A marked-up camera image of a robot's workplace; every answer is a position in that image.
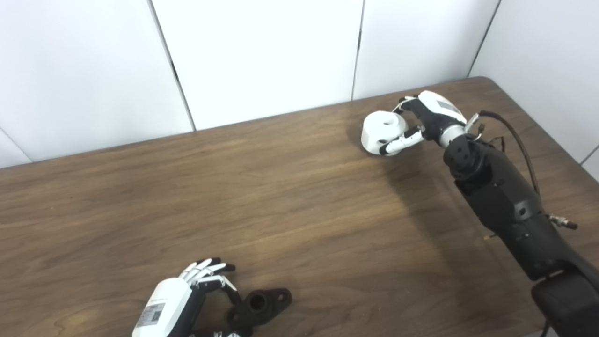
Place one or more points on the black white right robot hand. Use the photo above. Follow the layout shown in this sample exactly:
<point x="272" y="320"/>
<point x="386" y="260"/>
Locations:
<point x="435" y="119"/>

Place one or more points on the black plastic holder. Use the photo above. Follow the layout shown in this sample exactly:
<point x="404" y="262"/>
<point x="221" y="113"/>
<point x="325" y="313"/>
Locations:
<point x="266" y="304"/>

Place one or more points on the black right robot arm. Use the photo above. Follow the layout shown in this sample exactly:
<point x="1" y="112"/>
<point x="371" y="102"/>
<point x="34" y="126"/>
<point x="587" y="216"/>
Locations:
<point x="505" y="196"/>

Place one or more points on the round white plastic piece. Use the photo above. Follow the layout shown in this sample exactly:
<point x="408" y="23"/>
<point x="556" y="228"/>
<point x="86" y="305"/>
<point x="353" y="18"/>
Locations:
<point x="379" y="131"/>

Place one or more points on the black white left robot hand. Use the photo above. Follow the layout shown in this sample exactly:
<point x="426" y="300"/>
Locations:
<point x="164" y="304"/>

